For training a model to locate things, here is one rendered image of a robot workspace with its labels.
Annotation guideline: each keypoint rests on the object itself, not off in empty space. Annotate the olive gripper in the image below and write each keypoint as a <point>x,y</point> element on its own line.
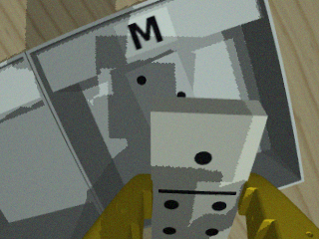
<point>269,213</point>

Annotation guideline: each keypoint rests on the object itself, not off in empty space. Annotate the white domino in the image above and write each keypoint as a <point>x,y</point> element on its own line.
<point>202,152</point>
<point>164,76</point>

